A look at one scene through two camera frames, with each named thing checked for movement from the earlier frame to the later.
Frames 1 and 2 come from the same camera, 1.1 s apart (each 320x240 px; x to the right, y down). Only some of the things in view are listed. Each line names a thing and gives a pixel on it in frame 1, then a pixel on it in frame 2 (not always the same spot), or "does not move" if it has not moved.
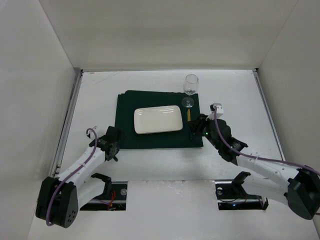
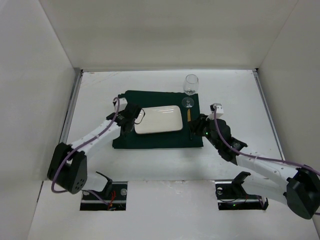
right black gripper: (198, 125) does not move
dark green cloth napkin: (129, 101) does not move
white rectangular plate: (157, 119) does not move
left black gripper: (114, 135) to (130, 116)
